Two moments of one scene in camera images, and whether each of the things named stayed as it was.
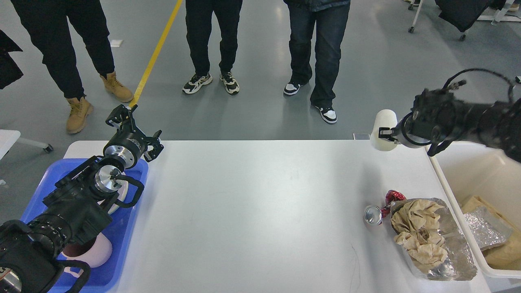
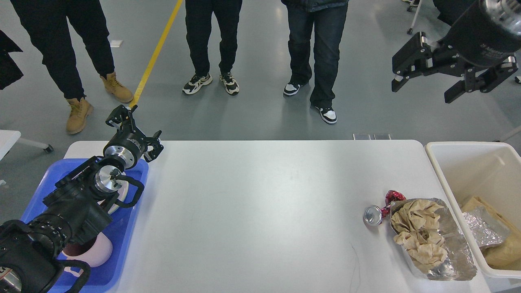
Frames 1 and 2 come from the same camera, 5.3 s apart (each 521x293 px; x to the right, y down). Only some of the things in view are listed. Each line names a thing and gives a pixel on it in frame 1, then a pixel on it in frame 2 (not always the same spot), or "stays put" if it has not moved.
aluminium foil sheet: x=488 y=230 stays put
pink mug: x=95 y=251 stays put
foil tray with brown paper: x=425 y=230 stays put
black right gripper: x=413 y=129 → x=487 y=33
